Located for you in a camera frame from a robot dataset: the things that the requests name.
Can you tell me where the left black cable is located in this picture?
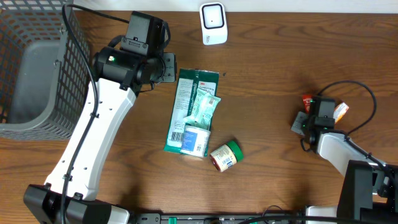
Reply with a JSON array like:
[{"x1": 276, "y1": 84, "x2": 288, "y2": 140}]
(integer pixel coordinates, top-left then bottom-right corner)
[{"x1": 58, "y1": 3, "x2": 130, "y2": 224}]

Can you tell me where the red coffee stick sachet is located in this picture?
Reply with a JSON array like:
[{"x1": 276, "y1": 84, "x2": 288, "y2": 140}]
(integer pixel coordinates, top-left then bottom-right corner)
[{"x1": 302, "y1": 95, "x2": 313, "y2": 113}]

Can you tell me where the white teal wipes packet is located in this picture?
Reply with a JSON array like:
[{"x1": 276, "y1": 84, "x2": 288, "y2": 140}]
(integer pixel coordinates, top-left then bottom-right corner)
[{"x1": 183, "y1": 88, "x2": 221, "y2": 131}]

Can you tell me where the white barcode scanner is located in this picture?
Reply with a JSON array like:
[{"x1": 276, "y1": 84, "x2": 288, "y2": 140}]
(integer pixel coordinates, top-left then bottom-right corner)
[{"x1": 199, "y1": 2, "x2": 228, "y2": 45}]

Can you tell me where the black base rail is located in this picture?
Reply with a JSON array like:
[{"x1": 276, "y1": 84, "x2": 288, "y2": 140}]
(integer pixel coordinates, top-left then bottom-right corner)
[{"x1": 128, "y1": 210, "x2": 300, "y2": 224}]

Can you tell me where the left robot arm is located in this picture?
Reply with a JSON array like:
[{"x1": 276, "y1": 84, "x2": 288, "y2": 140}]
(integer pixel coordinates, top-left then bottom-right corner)
[{"x1": 24, "y1": 11, "x2": 177, "y2": 223}]

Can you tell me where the green white glove package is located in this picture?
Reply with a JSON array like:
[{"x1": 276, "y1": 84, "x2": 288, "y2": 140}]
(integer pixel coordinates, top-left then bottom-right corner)
[{"x1": 164, "y1": 68, "x2": 220, "y2": 154}]

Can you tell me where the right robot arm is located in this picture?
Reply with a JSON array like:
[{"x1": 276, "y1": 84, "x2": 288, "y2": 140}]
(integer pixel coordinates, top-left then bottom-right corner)
[{"x1": 291, "y1": 95, "x2": 397, "y2": 223}]

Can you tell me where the blue white yogurt cup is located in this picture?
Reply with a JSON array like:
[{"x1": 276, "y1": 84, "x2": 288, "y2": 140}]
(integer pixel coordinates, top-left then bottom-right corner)
[{"x1": 180, "y1": 126, "x2": 211, "y2": 157}]

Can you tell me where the grey plastic mesh basket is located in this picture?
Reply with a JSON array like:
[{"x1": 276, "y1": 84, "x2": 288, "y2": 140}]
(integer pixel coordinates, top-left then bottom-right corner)
[{"x1": 1, "y1": 0, "x2": 90, "y2": 141}]

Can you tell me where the small orange box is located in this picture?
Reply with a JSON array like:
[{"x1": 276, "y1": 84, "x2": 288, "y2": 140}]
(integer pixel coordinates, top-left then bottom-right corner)
[{"x1": 333, "y1": 102, "x2": 349, "y2": 123}]

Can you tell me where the green lid jar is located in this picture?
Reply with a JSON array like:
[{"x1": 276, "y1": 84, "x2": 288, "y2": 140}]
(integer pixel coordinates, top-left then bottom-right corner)
[{"x1": 210, "y1": 140, "x2": 244, "y2": 172}]

